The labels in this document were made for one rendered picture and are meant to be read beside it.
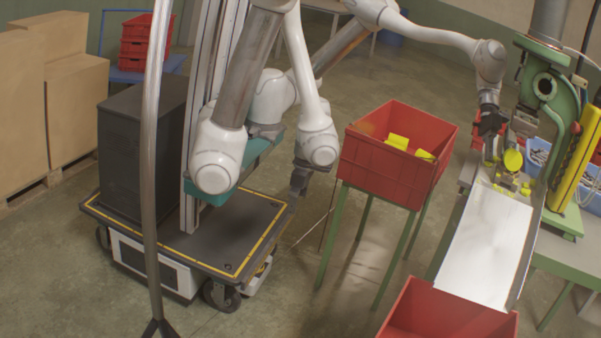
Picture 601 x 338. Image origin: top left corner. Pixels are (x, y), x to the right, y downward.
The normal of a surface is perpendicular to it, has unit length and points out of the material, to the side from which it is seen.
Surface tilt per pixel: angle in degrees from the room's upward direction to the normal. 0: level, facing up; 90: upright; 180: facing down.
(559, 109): 90
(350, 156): 90
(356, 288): 0
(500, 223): 30
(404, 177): 90
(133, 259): 90
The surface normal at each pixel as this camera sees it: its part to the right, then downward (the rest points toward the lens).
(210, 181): 0.08, 0.55
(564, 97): -0.47, 0.33
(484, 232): -0.08, -0.59
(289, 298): 0.18, -0.87
